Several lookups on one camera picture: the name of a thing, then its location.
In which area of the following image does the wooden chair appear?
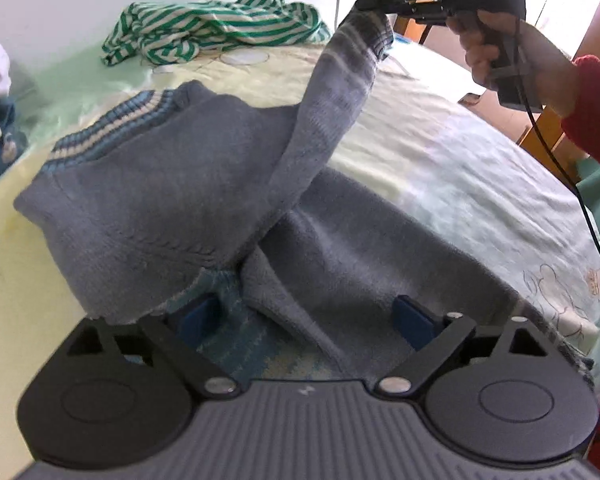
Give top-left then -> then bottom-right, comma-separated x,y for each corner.
517,104 -> 582,182

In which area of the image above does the person's right hand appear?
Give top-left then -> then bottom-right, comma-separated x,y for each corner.
445,9 -> 582,117

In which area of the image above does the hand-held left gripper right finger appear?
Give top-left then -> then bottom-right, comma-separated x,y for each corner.
374,295 -> 554,402

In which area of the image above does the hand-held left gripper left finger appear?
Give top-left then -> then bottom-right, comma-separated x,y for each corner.
65,295 -> 241,402

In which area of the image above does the grey striped knit sweater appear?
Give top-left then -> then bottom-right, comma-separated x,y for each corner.
12,10 -> 597,386

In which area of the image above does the person's right forearm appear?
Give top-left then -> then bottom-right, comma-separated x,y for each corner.
560,55 -> 600,179

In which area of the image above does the green striped shirt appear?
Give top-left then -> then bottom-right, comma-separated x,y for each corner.
100,0 -> 333,68

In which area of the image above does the yellow green printed bed sheet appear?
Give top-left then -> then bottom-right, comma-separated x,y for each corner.
0,25 -> 600,461

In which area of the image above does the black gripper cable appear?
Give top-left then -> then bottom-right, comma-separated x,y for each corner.
512,0 -> 600,322

